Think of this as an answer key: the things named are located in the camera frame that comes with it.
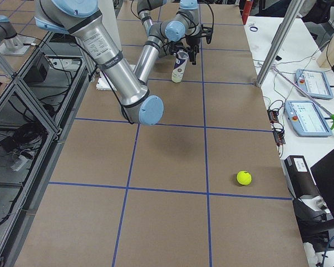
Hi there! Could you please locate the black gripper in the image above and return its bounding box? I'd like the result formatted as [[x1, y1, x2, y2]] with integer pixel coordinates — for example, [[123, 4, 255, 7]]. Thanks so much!
[[168, 41, 185, 55], [185, 34, 200, 65]]

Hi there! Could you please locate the clear tennis ball tube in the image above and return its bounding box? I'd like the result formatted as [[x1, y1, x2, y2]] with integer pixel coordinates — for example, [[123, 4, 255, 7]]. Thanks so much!
[[171, 50, 189, 83]]

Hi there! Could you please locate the yellow tennis ball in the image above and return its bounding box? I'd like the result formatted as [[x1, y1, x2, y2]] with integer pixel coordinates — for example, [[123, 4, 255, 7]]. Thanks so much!
[[236, 171, 252, 185]]

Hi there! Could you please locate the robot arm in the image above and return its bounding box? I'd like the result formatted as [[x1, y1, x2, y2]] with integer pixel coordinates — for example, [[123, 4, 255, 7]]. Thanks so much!
[[136, 1, 188, 58], [35, 1, 201, 125]]

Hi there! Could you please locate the small circuit board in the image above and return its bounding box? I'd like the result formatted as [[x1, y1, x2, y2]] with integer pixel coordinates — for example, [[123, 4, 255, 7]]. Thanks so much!
[[267, 110, 279, 123]]

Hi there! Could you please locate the upper teach pendant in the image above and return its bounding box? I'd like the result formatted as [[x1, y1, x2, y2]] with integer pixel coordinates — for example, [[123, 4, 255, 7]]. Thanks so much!
[[296, 69, 333, 100]]

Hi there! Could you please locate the teach pendant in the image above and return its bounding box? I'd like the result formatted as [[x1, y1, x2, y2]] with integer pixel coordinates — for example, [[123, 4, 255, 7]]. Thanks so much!
[[296, 69, 333, 100], [284, 101, 332, 137]]

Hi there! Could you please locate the lower teach pendant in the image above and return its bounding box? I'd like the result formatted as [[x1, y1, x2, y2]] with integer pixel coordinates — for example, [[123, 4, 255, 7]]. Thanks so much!
[[284, 101, 332, 137]]

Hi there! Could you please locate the black box with label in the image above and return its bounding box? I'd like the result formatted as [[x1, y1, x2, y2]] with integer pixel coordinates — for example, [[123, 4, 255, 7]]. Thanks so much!
[[284, 155, 320, 198]]

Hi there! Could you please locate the black computer monitor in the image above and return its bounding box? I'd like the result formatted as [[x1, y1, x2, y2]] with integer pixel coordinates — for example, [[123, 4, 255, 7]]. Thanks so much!
[[311, 149, 334, 215]]

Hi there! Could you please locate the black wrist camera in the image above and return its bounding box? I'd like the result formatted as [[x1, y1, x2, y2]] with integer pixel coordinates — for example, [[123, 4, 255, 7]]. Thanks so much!
[[200, 24, 214, 45]]

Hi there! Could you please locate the black camera cable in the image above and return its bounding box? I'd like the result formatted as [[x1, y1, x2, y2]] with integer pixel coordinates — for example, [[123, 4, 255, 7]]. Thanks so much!
[[191, 2, 214, 37]]

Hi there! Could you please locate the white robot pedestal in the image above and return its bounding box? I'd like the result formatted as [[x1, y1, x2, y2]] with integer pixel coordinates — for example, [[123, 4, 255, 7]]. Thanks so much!
[[96, 63, 137, 92]]

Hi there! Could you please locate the aluminium frame post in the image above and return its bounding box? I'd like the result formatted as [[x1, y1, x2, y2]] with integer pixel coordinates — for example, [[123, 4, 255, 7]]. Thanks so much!
[[255, 0, 304, 87]]

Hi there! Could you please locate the green handled reacher tool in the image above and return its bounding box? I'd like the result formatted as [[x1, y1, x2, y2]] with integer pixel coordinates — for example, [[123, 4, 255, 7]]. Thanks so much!
[[272, 66, 334, 130]]

